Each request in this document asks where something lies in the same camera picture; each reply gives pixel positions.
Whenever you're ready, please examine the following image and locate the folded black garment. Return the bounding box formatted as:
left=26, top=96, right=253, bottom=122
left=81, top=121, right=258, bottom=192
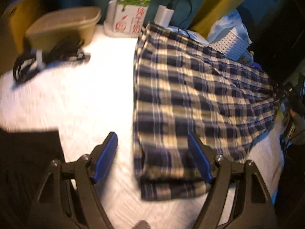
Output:
left=1, top=130, right=65, bottom=228

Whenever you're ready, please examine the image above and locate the white perforated basket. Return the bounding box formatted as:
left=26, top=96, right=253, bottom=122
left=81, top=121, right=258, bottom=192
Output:
left=209, top=24, right=252, bottom=61

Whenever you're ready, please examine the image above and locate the white power strip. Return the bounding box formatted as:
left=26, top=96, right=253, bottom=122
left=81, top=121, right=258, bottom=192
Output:
left=166, top=26, right=209, bottom=47

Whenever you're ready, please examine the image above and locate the yellow curtain left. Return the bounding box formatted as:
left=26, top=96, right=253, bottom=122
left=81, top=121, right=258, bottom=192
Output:
left=189, top=0, right=244, bottom=38

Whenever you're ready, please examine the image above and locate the white usb charger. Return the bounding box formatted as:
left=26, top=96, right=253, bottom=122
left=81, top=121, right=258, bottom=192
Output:
left=153, top=5, right=174, bottom=27

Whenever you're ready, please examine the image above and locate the brown plastic food container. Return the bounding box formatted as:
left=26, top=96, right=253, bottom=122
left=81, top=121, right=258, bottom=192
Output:
left=25, top=6, right=101, bottom=52

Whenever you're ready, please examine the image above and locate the white desk lamp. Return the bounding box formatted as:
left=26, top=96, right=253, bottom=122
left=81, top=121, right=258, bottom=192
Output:
left=104, top=0, right=138, bottom=38

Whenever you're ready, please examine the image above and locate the white milk carton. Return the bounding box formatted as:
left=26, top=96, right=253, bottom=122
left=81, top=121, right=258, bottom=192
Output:
left=113, top=0, right=151, bottom=36

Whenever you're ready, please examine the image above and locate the cardboard box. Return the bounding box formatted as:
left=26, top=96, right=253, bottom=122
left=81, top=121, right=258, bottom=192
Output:
left=1, top=0, right=43, bottom=74

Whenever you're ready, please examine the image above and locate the coiled black cable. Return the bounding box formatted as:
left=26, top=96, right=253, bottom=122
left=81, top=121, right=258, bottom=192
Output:
left=13, top=39, right=91, bottom=83

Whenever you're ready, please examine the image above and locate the black charger cable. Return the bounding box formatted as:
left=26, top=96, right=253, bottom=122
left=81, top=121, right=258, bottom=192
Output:
left=166, top=0, right=193, bottom=38

